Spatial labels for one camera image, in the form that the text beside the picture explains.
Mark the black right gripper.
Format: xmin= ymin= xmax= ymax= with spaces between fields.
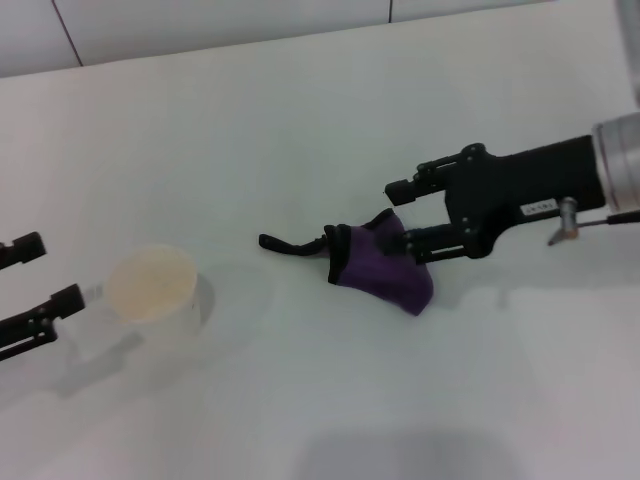
xmin=377 ymin=133 xmax=609 ymax=265

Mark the blue-purple rag black trim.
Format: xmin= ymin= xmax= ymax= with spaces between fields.
xmin=258 ymin=208 xmax=435 ymax=317

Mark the white paper cup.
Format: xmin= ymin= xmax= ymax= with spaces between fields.
xmin=104 ymin=243 xmax=204 ymax=341

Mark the silver gripper cable connector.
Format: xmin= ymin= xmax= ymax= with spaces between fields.
xmin=547 ymin=196 xmax=581 ymax=246

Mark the thin gray gripper cable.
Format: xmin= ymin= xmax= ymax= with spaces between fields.
xmin=577 ymin=212 xmax=640 ymax=226

